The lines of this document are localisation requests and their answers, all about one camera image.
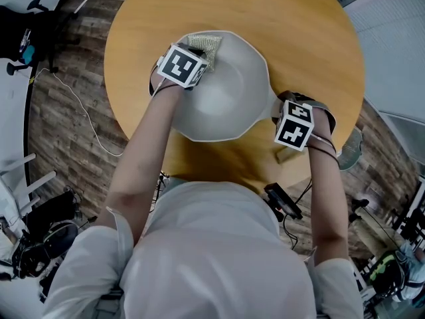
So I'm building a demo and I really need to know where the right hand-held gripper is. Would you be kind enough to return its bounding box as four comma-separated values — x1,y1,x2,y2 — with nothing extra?
271,90,337,152

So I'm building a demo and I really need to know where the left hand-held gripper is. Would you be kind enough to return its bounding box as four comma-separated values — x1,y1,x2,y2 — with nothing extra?
148,44,209,95

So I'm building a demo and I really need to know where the person's right forearm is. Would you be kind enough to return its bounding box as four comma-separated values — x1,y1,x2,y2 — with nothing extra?
305,121,349,265

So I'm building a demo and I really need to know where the person's left forearm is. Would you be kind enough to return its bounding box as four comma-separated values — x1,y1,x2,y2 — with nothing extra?
96,84,185,242

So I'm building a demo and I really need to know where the beige sponge block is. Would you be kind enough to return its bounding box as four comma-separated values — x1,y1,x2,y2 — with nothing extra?
275,146,308,164

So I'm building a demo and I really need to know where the round wooden table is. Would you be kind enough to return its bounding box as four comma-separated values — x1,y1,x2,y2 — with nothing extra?
104,0,366,192

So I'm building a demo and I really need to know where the black waist-mounted device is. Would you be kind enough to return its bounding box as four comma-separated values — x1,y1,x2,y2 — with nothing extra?
264,183,303,222

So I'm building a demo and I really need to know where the clear plastic bottle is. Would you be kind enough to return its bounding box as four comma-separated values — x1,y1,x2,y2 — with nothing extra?
19,28,33,51

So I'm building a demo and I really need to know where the person's white shirt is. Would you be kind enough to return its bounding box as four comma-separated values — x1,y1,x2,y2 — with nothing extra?
41,181,365,319

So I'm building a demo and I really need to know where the black high-back office chair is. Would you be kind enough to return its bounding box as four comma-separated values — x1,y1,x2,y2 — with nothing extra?
0,0,89,76

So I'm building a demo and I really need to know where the black and green shoe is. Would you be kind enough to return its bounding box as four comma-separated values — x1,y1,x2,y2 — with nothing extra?
368,249,416,298

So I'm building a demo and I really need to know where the black round padded seat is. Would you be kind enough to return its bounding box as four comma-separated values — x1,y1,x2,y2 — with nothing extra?
9,187,84,278

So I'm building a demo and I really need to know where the wire mesh waste bin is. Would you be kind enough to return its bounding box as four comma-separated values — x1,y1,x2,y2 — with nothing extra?
337,126,365,171

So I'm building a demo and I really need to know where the long white floor cable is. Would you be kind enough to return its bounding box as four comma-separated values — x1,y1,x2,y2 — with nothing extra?
29,66,126,158

